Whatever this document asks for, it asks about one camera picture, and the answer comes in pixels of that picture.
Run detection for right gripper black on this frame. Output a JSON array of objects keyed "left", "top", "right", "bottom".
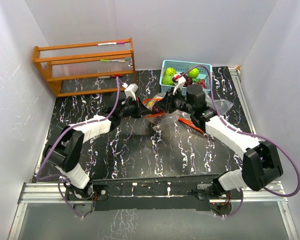
[{"left": 154, "top": 87, "right": 195, "bottom": 115}]

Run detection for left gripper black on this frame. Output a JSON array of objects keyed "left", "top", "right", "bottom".
[{"left": 118, "top": 97, "right": 151, "bottom": 119}]

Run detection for zip bag with grapes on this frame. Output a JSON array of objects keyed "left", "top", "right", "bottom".
[{"left": 142, "top": 92, "right": 191, "bottom": 126}]

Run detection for zip bag red seal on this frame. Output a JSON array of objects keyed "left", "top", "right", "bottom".
[{"left": 177, "top": 93, "right": 233, "bottom": 136}]

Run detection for light blue plastic basket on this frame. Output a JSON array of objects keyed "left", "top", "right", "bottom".
[{"left": 159, "top": 60, "right": 213, "bottom": 92}]

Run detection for green bumpy fruit bag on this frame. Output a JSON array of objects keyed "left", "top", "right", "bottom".
[{"left": 164, "top": 67, "right": 177, "bottom": 76}]

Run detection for green fake chili pepper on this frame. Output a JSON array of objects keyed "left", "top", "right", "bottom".
[{"left": 192, "top": 78, "right": 201, "bottom": 83}]

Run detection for green bumpy fake fruit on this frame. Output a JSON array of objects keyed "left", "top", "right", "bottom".
[{"left": 187, "top": 68, "right": 200, "bottom": 79}]

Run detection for red fake grape bunch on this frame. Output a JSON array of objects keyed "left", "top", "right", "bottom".
[{"left": 195, "top": 79, "right": 207, "bottom": 89}]

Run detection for dark purple fake grapes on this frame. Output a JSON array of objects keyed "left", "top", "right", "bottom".
[{"left": 152, "top": 106, "right": 163, "bottom": 115}]

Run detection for dark red fake fruit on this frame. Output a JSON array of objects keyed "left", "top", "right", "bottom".
[{"left": 184, "top": 77, "right": 193, "bottom": 87}]

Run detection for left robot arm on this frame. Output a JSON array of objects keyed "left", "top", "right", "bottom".
[{"left": 44, "top": 92, "right": 151, "bottom": 200}]

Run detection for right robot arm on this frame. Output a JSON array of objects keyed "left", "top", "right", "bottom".
[{"left": 154, "top": 85, "right": 283, "bottom": 199}]

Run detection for red black item on shelf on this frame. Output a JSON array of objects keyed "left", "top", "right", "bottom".
[{"left": 98, "top": 74, "right": 123, "bottom": 79}]

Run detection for wooden shelf rack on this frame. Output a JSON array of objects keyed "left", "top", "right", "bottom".
[{"left": 31, "top": 37, "right": 138, "bottom": 98}]

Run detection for green white marker pen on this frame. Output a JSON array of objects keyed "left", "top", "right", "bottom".
[{"left": 100, "top": 59, "right": 126, "bottom": 63}]

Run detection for pink white marker pen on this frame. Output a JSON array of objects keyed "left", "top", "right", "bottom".
[{"left": 96, "top": 41, "right": 126, "bottom": 46}]

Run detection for black base crossbar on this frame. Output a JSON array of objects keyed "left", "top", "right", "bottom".
[{"left": 64, "top": 173, "right": 243, "bottom": 212}]

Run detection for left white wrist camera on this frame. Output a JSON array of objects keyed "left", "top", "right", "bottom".
[{"left": 124, "top": 83, "right": 139, "bottom": 101}]

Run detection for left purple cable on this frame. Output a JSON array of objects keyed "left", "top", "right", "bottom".
[{"left": 35, "top": 76, "right": 127, "bottom": 218}]

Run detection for aluminium frame rail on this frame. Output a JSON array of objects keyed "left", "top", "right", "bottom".
[{"left": 9, "top": 179, "right": 299, "bottom": 240}]

